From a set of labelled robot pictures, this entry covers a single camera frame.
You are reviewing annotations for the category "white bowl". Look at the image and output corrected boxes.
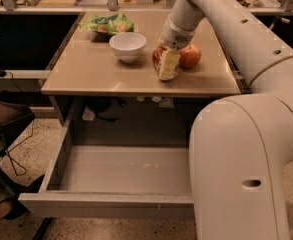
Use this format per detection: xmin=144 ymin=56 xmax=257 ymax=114
xmin=109 ymin=32 xmax=146 ymax=63

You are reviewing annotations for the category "open grey top drawer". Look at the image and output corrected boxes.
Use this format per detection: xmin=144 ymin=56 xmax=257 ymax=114
xmin=20 ymin=119 xmax=194 ymax=220

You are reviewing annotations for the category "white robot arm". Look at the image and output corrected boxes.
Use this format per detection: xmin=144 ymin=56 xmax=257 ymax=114
xmin=162 ymin=0 xmax=293 ymax=240

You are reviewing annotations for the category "red apple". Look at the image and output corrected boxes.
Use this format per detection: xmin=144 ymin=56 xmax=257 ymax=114
xmin=179 ymin=44 xmax=202 ymax=69

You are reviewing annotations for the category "brown office chair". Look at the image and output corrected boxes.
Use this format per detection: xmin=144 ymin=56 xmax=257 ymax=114
xmin=0 ymin=90 xmax=37 ymax=185

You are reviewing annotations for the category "green chip bag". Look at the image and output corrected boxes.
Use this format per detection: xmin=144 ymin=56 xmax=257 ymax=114
xmin=79 ymin=13 xmax=134 ymax=36

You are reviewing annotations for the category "person's foot in shoe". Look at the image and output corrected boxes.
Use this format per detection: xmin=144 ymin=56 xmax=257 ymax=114
xmin=0 ymin=173 xmax=45 ymax=223

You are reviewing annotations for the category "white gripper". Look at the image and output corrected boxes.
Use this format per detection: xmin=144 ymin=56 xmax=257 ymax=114
xmin=159 ymin=16 xmax=195 ymax=81

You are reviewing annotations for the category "orange soda can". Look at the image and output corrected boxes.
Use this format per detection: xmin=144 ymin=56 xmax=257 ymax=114
xmin=152 ymin=47 xmax=168 ymax=77

